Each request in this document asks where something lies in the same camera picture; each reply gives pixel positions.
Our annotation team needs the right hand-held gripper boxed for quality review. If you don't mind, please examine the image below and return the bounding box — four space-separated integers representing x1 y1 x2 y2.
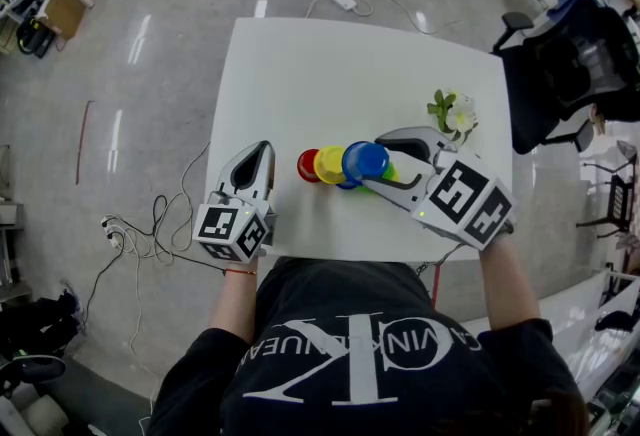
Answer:
359 125 518 253

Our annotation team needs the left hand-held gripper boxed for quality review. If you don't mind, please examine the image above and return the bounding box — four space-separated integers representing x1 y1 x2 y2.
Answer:
192 141 279 263

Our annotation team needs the green paper cup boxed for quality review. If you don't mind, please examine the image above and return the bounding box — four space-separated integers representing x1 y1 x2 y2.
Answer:
357 161 399 194

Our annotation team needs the red paper cup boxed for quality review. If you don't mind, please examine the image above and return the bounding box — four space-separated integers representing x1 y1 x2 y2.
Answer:
296 148 321 184

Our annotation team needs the person's right forearm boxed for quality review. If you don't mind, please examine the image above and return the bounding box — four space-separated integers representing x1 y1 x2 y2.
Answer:
477 233 541 333

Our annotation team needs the person's left forearm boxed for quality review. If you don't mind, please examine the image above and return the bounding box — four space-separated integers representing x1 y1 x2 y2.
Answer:
209 263 259 345

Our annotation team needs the white potted flower plant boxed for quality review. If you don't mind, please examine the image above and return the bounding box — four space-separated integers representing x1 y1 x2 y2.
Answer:
426 88 480 145

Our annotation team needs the white table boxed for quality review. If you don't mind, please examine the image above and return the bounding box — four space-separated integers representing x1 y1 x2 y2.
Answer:
204 17 515 264

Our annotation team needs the red floor tape strip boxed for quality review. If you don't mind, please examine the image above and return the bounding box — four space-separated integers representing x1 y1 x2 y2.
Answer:
74 98 96 186
430 263 444 310

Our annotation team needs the person's black printed shirt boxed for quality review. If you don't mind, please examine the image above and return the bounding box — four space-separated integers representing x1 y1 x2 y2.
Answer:
147 256 584 436

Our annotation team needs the black office chair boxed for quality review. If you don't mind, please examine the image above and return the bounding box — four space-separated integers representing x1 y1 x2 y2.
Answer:
492 3 640 155

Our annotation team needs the black metal chair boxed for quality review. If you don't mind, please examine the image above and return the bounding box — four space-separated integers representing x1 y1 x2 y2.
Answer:
574 141 639 238

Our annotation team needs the white side desk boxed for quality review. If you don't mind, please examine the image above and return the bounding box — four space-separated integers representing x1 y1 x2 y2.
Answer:
459 268 640 405

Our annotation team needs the small black bag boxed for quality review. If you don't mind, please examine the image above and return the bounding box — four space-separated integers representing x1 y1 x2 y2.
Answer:
594 309 639 333

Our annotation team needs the thin grey floor cable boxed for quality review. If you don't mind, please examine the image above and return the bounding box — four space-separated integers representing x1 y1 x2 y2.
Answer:
172 141 211 245

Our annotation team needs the white floor cable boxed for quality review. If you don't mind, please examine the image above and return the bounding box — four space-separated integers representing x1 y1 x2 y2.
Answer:
112 223 166 430

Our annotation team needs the white power strip cable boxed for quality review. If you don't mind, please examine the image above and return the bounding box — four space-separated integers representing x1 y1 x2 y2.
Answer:
304 0 464 35

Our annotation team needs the black and yellow cable reel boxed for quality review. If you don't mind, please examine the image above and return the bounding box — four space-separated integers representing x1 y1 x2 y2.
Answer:
15 16 57 59

